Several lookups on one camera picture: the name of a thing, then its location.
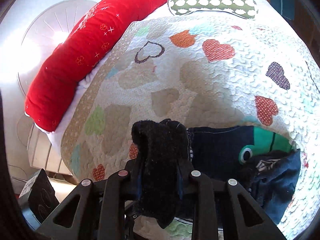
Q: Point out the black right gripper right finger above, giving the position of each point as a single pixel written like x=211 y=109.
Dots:
x=212 y=205

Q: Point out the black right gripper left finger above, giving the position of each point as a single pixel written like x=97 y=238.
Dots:
x=97 y=210

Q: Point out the navy frog print pants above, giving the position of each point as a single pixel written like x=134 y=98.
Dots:
x=263 y=162

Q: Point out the white arched headboard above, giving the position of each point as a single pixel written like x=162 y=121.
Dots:
x=29 y=147

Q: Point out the long red pillow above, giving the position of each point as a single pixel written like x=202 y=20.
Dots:
x=53 y=89

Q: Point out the green white patterned pillow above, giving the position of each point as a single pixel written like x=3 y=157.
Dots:
x=246 y=9

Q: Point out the wooden door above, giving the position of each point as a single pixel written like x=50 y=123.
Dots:
x=303 y=18

